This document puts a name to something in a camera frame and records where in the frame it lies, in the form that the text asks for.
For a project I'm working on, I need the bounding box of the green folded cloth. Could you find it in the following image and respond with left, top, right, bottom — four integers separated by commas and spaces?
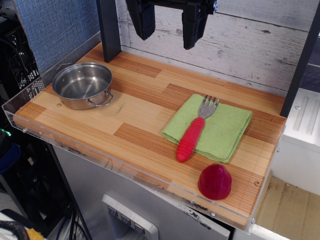
162, 94, 253, 163

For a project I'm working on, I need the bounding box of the clear acrylic table guard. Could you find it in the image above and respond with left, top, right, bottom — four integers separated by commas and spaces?
4, 36, 286, 231

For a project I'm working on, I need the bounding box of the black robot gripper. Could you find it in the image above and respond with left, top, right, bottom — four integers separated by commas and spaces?
126, 0, 218, 50

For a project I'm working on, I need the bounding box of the dark grey right post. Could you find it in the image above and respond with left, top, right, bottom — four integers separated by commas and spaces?
280, 2, 320, 118

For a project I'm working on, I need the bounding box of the red pepper toy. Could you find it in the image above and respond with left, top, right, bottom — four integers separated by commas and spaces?
198, 163, 232, 200

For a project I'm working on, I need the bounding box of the dark grey post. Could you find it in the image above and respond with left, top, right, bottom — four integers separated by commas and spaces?
96, 0, 122, 63
280, 2, 320, 118

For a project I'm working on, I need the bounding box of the stainless steel pot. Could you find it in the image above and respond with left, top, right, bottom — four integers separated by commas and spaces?
52, 62, 114, 110

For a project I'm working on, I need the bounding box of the yellow black object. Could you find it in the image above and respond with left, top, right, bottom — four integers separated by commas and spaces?
0, 220, 45, 240

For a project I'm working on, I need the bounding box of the red handled metal fork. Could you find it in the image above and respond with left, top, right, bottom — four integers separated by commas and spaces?
176, 95, 220, 163

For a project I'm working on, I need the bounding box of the stainless steel cabinet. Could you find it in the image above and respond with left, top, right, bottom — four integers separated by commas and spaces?
53, 146, 234, 240

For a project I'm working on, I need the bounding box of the dark grey left post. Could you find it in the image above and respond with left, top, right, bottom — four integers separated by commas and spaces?
96, 0, 122, 63

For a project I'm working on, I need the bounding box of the white metal side unit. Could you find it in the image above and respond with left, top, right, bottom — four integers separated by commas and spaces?
270, 88, 320, 195

